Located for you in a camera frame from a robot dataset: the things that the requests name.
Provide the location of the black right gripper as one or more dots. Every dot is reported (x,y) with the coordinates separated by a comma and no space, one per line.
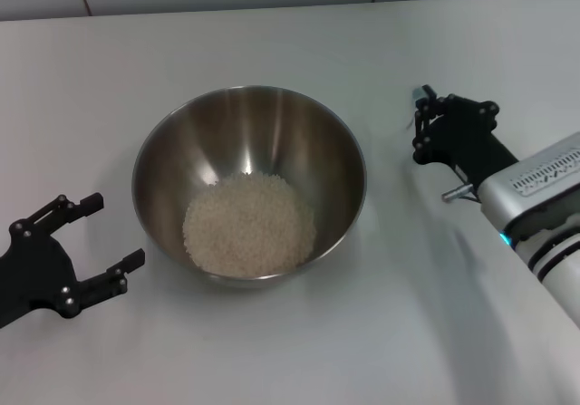
(466,142)

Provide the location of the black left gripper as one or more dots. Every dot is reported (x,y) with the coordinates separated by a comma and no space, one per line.
(31,273)

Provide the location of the clear plastic cup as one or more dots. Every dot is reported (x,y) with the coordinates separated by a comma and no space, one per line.
(415,97)

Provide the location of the white rice grains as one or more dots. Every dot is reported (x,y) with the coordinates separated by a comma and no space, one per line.
(249,228)

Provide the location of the stainless steel mixing bowl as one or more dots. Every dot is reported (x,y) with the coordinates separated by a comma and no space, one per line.
(226,133)

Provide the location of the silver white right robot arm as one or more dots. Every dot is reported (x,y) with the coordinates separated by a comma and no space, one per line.
(544,187)

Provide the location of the silver plug on right arm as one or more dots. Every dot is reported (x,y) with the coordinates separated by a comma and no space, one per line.
(457,193)

